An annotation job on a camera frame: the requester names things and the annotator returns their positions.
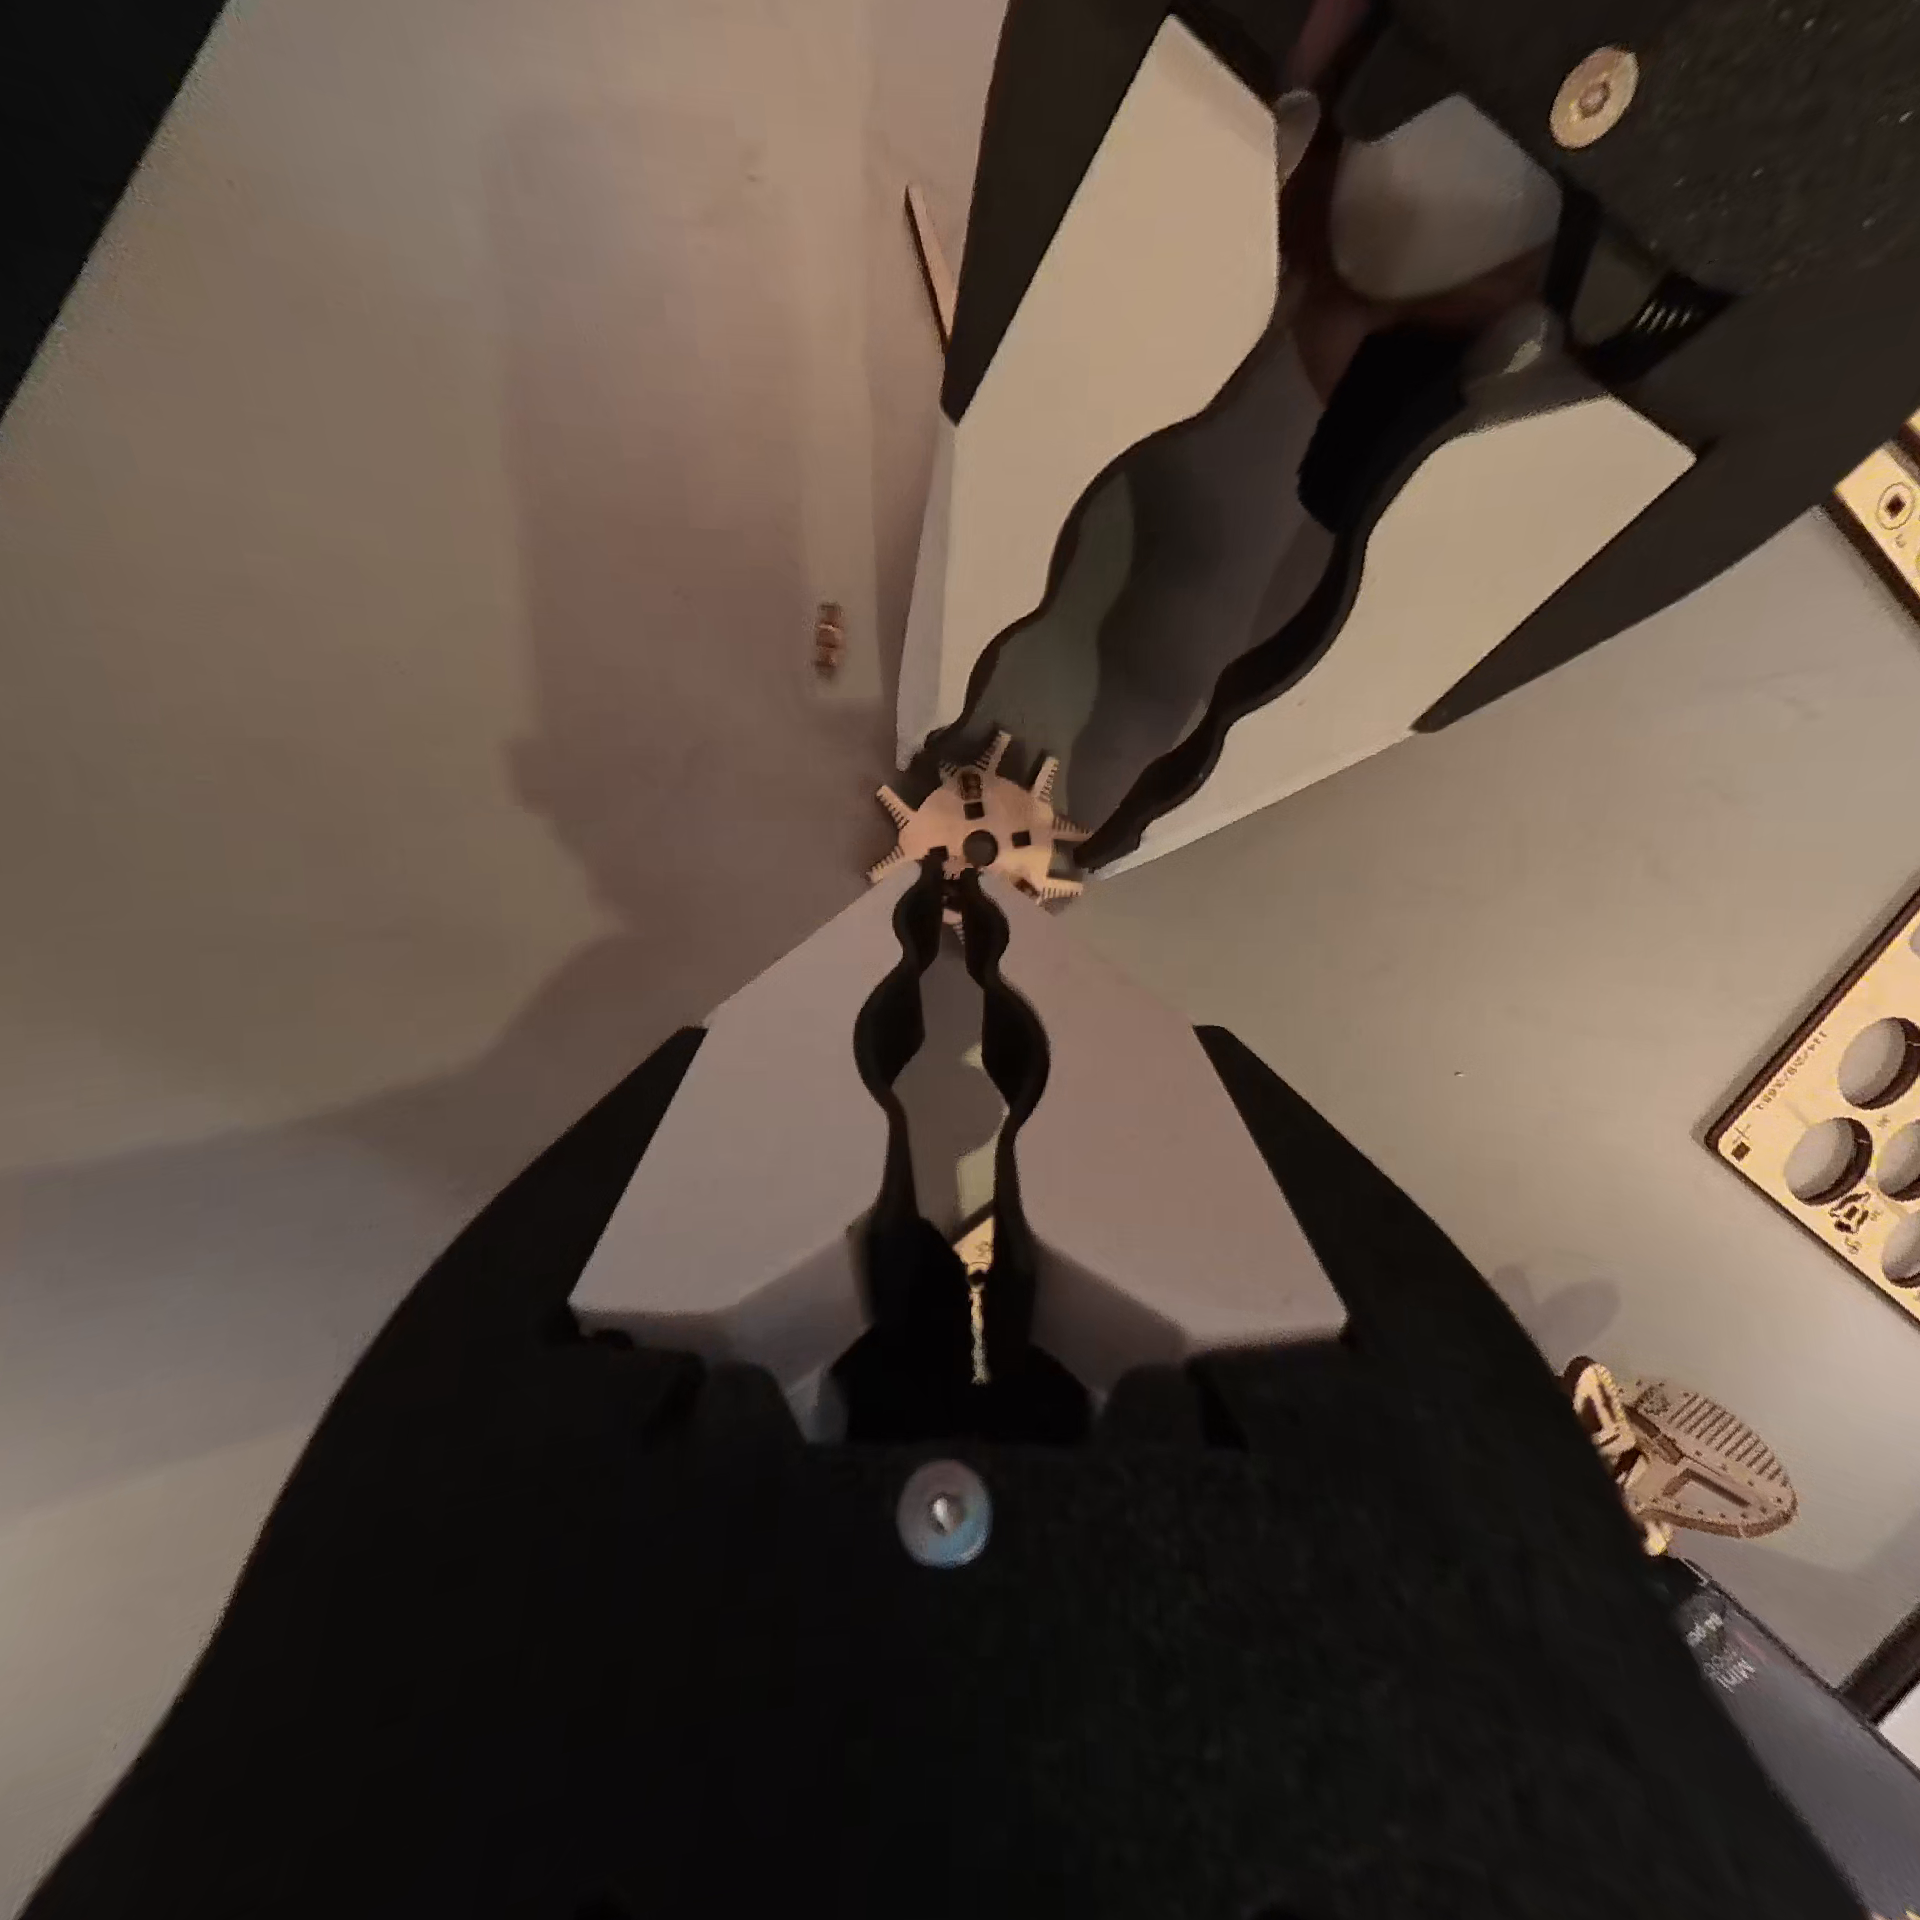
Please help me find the plywood sheet with round holes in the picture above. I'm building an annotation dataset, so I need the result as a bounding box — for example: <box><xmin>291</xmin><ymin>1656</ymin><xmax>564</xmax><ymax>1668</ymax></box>
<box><xmin>1708</xmin><ymin>883</ymin><xmax>1920</xmax><ymax>1330</ymax></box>

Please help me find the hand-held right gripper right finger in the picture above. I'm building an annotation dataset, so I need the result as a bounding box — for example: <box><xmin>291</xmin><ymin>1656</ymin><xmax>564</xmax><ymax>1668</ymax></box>
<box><xmin>957</xmin><ymin>883</ymin><xmax>1348</xmax><ymax>1400</ymax></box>

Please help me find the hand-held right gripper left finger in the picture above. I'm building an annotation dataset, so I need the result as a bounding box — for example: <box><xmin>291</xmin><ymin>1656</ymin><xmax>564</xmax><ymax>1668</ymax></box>
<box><xmin>573</xmin><ymin>877</ymin><xmax>941</xmax><ymax>1426</ymax></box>

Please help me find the wooden gear wheel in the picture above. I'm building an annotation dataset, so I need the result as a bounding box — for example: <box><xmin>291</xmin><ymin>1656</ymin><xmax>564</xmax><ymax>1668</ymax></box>
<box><xmin>869</xmin><ymin>727</ymin><xmax>1095</xmax><ymax>906</ymax></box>

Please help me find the round ribbed wooden part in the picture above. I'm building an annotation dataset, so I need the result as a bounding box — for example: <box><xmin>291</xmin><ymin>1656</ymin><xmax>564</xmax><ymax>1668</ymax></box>
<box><xmin>1561</xmin><ymin>1354</ymin><xmax>1800</xmax><ymax>1557</ymax></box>

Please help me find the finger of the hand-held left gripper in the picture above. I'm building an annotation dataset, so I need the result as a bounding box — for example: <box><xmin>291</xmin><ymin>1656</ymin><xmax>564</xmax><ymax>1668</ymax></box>
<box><xmin>897</xmin><ymin>13</ymin><xmax>1299</xmax><ymax>771</ymax></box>
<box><xmin>1077</xmin><ymin>336</ymin><xmax>1706</xmax><ymax>877</ymax></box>

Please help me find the plywood parts sheet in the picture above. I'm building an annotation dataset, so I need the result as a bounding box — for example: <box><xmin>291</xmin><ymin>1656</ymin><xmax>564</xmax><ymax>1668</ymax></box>
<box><xmin>1821</xmin><ymin>434</ymin><xmax>1920</xmax><ymax>619</ymax></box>

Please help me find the black cardboard box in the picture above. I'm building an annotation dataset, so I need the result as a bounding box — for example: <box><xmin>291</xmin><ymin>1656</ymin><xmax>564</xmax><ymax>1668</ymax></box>
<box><xmin>1649</xmin><ymin>1557</ymin><xmax>1920</xmax><ymax>1920</ymax></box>

